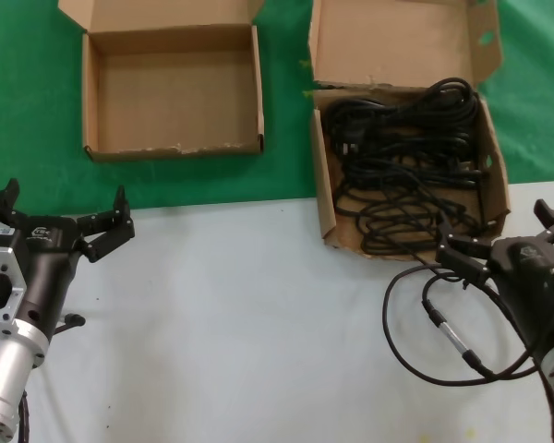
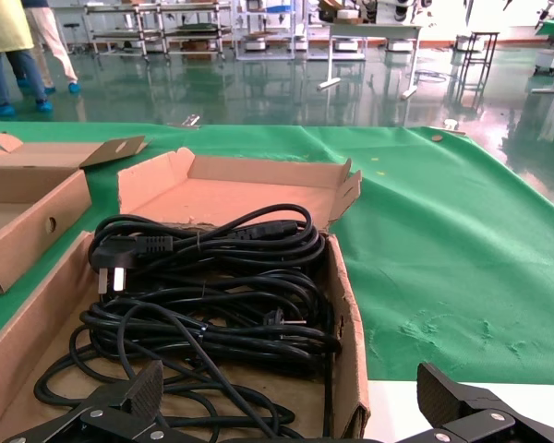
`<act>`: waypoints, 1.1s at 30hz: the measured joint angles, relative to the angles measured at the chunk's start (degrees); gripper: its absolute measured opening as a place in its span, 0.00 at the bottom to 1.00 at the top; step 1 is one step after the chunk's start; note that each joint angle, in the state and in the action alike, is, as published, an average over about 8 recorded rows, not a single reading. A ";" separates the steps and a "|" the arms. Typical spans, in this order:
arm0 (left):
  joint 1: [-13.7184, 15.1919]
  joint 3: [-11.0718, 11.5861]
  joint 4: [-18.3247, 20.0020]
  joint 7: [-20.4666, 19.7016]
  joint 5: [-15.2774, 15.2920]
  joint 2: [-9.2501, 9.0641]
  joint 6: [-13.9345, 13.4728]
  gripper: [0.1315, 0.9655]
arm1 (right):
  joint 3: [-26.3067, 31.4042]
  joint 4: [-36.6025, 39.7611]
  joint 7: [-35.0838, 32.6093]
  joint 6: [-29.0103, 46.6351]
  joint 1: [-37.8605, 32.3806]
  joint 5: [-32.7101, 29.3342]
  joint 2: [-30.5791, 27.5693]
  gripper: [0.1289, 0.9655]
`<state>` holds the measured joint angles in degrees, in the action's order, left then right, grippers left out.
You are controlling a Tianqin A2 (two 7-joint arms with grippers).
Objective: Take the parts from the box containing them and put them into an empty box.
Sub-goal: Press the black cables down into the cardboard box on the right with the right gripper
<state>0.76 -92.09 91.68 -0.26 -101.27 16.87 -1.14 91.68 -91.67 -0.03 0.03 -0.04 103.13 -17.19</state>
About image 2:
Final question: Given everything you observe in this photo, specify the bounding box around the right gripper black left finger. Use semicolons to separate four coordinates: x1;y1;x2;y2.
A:
2;359;176;443

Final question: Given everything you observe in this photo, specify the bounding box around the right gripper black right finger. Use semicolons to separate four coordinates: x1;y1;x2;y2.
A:
391;362;554;443

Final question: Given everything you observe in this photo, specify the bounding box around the black cable with three-pin plug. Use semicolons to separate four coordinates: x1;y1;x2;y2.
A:
88;203;329;296

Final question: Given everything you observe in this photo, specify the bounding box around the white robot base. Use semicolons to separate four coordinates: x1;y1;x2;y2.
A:
533;45;554;78

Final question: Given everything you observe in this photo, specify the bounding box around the smaller square cardboard box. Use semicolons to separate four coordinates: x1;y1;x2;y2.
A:
0;132;149;295

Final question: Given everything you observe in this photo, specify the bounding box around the large torn cardboard box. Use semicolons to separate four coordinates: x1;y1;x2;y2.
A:
0;147;370;443

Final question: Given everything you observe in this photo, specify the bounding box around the green table cloth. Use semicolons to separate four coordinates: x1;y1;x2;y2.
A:
0;120;554;384

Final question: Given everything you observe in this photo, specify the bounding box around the metal shelf rack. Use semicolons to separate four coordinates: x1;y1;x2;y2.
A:
82;2;167;64
159;2;235;61

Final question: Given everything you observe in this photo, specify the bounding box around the person in beige trousers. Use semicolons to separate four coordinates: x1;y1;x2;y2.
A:
20;0;82;96

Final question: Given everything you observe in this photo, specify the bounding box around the black metal stool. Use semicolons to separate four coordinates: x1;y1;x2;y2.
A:
454;30;500;112

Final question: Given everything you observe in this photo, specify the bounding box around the white workshop table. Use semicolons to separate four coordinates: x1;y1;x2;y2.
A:
316;20;426;101

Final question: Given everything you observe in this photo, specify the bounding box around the person in yellow apron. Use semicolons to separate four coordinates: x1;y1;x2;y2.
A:
0;0;54;119

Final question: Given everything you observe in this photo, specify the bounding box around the loose black cable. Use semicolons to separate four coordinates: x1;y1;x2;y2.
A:
33;302;333;443

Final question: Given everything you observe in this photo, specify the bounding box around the tied black cable bundle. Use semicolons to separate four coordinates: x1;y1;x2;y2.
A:
105;269;329;319
79;297;343;370

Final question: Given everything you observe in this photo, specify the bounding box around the white frame rack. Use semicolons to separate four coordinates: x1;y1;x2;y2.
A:
233;0;308;61

